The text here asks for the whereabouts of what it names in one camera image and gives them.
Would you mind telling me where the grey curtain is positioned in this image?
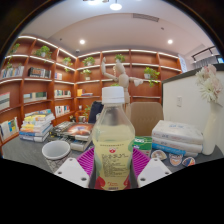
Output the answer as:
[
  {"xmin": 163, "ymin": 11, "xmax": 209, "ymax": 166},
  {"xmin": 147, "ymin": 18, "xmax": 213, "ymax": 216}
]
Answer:
[{"xmin": 194, "ymin": 54, "xmax": 218, "ymax": 69}]

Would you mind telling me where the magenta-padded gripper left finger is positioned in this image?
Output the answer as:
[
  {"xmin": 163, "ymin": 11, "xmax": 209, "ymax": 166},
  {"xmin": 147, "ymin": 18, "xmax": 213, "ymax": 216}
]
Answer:
[{"xmin": 54, "ymin": 147, "xmax": 98, "ymax": 189}]

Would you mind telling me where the green tissue pack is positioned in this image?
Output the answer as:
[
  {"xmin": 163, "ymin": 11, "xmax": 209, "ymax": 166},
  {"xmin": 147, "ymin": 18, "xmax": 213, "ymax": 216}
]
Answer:
[{"xmin": 133, "ymin": 135, "xmax": 154, "ymax": 157}]

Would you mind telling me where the white mug with triangle pattern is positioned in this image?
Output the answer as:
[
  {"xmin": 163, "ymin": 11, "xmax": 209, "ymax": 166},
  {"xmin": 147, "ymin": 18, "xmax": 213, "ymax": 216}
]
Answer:
[{"xmin": 41, "ymin": 140, "xmax": 73, "ymax": 174}]

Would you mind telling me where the clear bottle with yellow drink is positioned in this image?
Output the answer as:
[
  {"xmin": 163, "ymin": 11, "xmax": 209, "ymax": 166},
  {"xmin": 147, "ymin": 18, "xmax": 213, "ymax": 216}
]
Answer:
[{"xmin": 91, "ymin": 86, "xmax": 136, "ymax": 192}]

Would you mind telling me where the wooden artist mannequin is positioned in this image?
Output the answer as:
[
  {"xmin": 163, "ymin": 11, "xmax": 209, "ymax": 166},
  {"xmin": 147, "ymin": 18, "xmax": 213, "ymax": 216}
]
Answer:
[{"xmin": 100, "ymin": 56, "xmax": 144, "ymax": 113}]

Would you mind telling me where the stack of dark books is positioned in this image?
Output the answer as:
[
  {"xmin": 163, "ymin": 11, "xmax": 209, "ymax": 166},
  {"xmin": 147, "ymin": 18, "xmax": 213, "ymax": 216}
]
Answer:
[{"xmin": 49, "ymin": 121, "xmax": 95, "ymax": 153}]

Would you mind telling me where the wooden shelf unit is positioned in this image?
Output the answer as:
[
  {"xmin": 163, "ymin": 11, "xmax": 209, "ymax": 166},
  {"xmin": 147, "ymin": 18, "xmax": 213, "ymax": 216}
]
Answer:
[{"xmin": 0, "ymin": 34, "xmax": 184, "ymax": 148}]

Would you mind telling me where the branched ceiling lamp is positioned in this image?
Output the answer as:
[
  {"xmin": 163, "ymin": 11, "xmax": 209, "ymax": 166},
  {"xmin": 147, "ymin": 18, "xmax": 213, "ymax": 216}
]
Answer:
[{"xmin": 83, "ymin": 0, "xmax": 123, "ymax": 12}]

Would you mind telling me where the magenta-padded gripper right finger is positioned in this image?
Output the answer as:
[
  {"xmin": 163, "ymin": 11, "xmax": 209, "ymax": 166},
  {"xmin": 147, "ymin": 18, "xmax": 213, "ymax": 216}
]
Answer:
[{"xmin": 129, "ymin": 147, "xmax": 173, "ymax": 189}]

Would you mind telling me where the dark office chair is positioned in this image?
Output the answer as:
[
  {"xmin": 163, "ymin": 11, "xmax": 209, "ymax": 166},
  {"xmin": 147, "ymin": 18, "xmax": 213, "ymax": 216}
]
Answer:
[{"xmin": 88, "ymin": 100, "xmax": 105, "ymax": 124}]

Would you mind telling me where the white vase with flowers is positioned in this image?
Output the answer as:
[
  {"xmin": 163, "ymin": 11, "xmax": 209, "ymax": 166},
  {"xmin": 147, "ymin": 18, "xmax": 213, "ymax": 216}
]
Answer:
[{"xmin": 194, "ymin": 64, "xmax": 224, "ymax": 157}]

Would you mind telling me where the ceiling air vent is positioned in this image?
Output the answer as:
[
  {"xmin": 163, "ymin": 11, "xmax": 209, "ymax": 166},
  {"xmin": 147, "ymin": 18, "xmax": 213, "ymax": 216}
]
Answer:
[{"xmin": 132, "ymin": 13, "xmax": 160, "ymax": 23}]

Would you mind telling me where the stack of colourful books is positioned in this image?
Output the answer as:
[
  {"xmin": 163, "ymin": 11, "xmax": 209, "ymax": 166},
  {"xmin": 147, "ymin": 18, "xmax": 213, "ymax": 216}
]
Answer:
[{"xmin": 18, "ymin": 108, "xmax": 56, "ymax": 143}]

